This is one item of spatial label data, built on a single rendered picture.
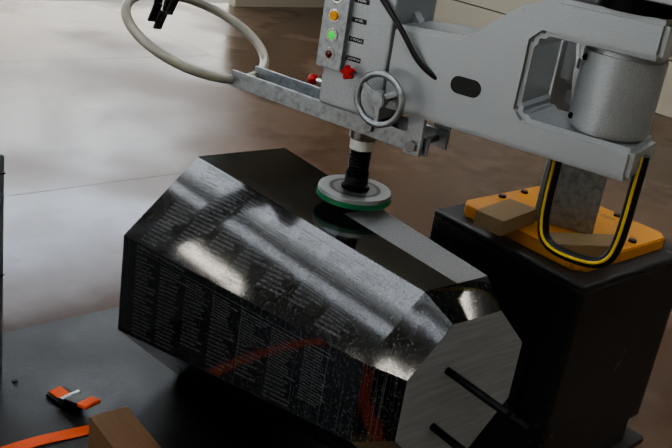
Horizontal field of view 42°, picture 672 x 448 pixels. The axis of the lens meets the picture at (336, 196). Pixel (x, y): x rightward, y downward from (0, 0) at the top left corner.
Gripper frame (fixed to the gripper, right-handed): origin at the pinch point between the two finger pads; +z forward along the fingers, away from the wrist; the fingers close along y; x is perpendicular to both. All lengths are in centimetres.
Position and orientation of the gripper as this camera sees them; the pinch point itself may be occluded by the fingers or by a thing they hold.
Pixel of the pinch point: (157, 16)
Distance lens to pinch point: 304.7
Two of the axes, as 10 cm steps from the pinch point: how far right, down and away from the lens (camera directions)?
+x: 7.3, -0.4, 6.9
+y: 5.3, 6.8, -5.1
